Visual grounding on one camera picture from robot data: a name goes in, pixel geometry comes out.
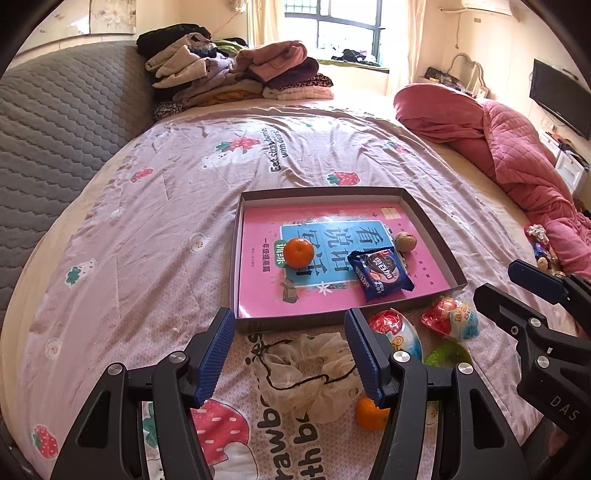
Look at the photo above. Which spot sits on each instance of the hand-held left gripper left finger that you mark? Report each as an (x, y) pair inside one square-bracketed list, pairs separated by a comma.
[(215, 355)]

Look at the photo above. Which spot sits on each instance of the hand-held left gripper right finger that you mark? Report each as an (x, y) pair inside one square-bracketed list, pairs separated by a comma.
[(364, 360)]

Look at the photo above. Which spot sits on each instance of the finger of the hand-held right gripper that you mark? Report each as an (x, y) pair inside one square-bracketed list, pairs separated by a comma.
[(538, 279), (501, 309)]

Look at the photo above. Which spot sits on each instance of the mandarin orange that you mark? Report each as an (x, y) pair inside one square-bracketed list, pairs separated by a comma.
[(369, 414), (299, 252)]

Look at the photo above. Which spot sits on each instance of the shallow cardboard box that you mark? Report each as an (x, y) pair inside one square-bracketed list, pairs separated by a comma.
[(443, 258)]

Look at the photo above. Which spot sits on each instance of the small beige toy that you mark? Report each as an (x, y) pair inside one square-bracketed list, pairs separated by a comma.
[(544, 263)]

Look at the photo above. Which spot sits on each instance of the small blue packet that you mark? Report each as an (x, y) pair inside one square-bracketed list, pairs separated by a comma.
[(539, 249)]

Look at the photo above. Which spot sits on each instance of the egg-shaped toy capsule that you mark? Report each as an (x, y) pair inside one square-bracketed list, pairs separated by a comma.
[(401, 334)]

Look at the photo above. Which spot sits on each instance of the red wrapped candy packet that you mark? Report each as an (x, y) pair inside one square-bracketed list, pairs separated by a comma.
[(452, 318)]

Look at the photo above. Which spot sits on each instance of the blue cookie packet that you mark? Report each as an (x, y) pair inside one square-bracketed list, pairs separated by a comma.
[(378, 274)]

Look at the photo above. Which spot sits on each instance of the pink book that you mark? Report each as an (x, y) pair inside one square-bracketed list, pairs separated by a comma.
[(263, 258)]

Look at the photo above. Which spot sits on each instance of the walnut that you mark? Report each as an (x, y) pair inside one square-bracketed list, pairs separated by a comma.
[(406, 242)]

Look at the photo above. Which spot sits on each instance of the pink quilt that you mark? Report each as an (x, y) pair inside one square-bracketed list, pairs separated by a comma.
[(521, 161)]

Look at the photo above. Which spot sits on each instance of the white drawer unit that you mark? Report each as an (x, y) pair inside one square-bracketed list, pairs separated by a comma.
[(570, 164)]

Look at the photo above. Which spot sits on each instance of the black television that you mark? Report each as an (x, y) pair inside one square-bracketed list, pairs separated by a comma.
[(556, 94)]

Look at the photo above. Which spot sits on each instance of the pink pillow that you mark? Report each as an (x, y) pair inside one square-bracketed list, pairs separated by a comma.
[(434, 113)]

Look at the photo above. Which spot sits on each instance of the heart-shaped mirror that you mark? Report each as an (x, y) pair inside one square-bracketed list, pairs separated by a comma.
[(475, 74)]

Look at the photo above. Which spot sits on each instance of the clutter on dresser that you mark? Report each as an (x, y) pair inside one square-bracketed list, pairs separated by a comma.
[(441, 76)]

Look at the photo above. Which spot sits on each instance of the grey quilted headboard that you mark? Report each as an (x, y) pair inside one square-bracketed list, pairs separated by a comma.
[(60, 138)]

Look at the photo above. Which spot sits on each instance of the cream curtain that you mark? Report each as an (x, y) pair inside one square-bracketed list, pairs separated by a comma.
[(406, 41), (265, 21)]

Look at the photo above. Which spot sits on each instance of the white air conditioner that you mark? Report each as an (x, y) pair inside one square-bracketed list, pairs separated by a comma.
[(487, 5)]

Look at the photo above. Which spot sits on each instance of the pile of folded clothes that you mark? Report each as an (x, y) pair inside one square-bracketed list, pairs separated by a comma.
[(221, 69)]

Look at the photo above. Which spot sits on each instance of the dark clothes on windowsill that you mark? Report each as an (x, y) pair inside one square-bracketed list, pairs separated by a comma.
[(353, 56)]

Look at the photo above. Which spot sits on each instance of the window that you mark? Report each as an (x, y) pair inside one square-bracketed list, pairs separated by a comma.
[(341, 27)]

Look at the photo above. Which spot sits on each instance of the painted wall cabinet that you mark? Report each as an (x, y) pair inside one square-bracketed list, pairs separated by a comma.
[(74, 21)]

